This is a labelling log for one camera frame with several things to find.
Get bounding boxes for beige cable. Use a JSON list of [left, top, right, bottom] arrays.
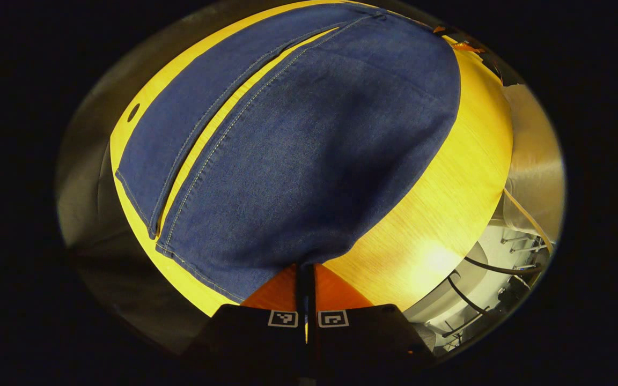
[[503, 188, 554, 254]]

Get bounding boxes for blue jeans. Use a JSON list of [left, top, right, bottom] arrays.
[[115, 3, 462, 303]]

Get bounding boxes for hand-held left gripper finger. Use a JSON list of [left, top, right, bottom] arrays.
[[308, 263, 436, 377], [180, 263, 308, 377]]

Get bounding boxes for black cable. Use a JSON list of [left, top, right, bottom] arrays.
[[447, 274, 491, 317], [463, 256, 545, 277]]

